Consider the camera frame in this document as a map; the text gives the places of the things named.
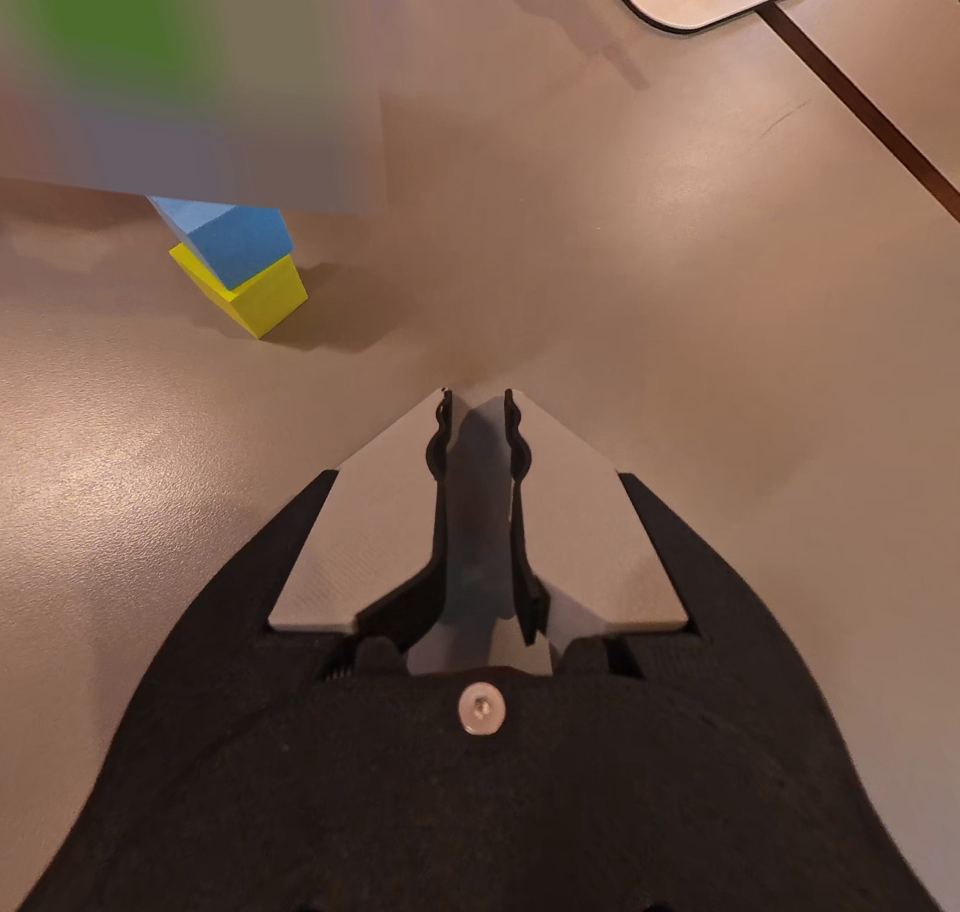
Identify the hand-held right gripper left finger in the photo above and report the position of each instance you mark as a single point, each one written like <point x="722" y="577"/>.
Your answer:
<point x="352" y="544"/>

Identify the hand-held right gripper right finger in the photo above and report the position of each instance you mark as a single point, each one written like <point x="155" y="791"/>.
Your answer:
<point x="600" y="552"/>

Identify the yellow foam cube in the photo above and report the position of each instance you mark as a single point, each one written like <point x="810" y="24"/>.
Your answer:
<point x="270" y="304"/>

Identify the light blue foam cube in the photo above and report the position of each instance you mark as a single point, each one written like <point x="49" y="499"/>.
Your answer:
<point x="247" y="248"/>

